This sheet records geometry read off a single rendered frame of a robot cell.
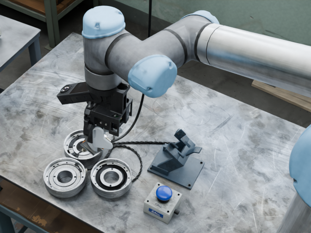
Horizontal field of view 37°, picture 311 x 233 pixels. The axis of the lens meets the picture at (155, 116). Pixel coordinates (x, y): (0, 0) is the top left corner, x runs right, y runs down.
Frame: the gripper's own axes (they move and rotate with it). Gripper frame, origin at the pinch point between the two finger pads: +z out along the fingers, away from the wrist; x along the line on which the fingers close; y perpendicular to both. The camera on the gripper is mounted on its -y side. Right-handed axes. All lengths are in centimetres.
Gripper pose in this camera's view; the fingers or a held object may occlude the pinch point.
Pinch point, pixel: (96, 141)
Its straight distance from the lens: 107.8
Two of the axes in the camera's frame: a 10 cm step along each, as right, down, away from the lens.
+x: 3.7, -6.5, 6.7
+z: -0.7, 7.0, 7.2
